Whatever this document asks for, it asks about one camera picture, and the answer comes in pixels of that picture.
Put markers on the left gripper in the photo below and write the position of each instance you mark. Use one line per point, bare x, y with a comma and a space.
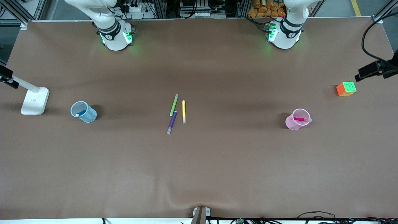
390, 64

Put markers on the blue marker pen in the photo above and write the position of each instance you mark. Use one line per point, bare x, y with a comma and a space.
82, 112

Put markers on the pink marker pen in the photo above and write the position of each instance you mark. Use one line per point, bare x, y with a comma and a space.
300, 118

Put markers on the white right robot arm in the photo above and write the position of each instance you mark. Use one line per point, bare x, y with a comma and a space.
113, 37

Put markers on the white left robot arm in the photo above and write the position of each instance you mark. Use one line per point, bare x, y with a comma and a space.
284, 35

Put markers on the multicoloured puzzle cube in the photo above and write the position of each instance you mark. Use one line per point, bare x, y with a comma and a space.
345, 89

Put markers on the translucent blue plastic cup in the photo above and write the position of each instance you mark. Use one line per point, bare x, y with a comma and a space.
90, 118

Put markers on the translucent pink plastic cup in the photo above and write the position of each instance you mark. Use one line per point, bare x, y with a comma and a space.
292, 124

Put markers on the orange snack bag pile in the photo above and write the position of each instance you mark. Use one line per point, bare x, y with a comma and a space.
264, 9

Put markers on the white power strip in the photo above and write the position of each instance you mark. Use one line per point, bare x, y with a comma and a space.
136, 7

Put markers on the green marker pen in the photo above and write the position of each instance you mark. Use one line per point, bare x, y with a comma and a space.
174, 105

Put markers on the purple marker pen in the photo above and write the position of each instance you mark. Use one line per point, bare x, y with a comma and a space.
172, 122

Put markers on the yellow marker pen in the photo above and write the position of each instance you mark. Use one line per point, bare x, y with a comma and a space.
183, 110

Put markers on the white terminal strip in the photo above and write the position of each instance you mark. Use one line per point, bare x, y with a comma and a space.
199, 14

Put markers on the small green circuit board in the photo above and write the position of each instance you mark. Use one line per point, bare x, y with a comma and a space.
240, 221

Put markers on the brown table cover mat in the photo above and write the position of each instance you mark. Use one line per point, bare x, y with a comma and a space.
199, 171

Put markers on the aluminium frame profile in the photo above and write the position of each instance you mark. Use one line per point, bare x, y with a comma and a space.
14, 9
385, 10

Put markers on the grey table clamp bracket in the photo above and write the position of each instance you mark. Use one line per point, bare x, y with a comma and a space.
200, 214

